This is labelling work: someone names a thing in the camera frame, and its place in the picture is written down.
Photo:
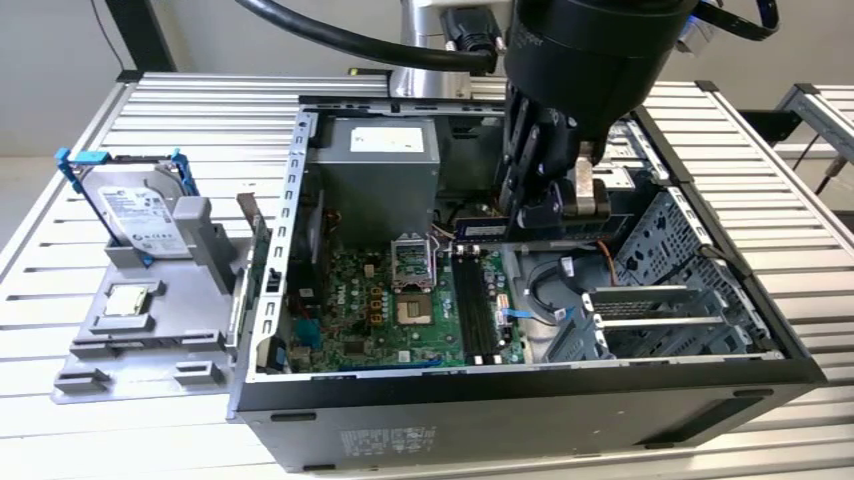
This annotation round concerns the perforated metal drive cage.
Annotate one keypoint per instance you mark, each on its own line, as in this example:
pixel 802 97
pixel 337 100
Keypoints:
pixel 668 235

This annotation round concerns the black frame post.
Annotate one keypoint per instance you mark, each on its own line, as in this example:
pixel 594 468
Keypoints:
pixel 143 35

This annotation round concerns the black table bracket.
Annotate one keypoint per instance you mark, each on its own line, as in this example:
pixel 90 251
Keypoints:
pixel 768 125

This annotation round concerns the silver wrist bracket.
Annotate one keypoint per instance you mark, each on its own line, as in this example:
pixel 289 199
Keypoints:
pixel 590 190

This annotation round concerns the grey power supply unit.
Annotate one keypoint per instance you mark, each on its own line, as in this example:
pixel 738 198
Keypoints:
pixel 374 190

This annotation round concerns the black case fan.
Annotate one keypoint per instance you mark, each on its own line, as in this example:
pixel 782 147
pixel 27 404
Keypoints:
pixel 309 250

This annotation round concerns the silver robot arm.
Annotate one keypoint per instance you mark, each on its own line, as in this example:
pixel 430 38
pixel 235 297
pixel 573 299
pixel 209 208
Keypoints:
pixel 417 20

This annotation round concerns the green motherboard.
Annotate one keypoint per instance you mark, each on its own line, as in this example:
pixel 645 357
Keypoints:
pixel 341 280

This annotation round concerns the silver CPU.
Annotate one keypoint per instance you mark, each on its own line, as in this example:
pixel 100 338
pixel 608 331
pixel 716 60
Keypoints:
pixel 129 300

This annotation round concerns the CPU socket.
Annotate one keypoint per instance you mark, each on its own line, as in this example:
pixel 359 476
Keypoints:
pixel 417 310

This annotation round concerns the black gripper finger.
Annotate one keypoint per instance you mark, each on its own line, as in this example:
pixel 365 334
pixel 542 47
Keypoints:
pixel 523 165

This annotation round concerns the black RAM slot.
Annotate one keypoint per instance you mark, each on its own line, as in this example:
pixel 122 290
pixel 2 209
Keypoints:
pixel 489 305
pixel 465 305
pixel 481 305
pixel 473 305

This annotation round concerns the black and grey PC case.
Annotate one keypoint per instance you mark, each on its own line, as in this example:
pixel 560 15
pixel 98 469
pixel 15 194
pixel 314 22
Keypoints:
pixel 467 430

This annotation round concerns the blue expansion slot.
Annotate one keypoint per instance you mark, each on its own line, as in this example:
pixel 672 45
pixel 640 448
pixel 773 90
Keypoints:
pixel 387 366

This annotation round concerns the grey parts rack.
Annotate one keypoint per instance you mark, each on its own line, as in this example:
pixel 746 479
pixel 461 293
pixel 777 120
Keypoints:
pixel 181 320

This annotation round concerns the hard disk in blue carrier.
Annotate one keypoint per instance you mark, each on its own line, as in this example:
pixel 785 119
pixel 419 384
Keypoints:
pixel 137 210

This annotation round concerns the blue plastic case latch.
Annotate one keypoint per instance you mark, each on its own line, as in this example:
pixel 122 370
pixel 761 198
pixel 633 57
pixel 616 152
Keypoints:
pixel 277 357

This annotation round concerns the grey metal disk bay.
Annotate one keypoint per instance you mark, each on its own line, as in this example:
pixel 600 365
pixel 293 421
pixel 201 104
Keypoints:
pixel 621 180

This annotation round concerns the neighbouring metal slat table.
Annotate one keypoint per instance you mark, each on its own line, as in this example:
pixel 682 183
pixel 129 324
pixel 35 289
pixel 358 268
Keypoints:
pixel 828 100

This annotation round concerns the green RAM stick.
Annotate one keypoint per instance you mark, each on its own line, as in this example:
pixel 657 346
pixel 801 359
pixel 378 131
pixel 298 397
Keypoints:
pixel 481 231

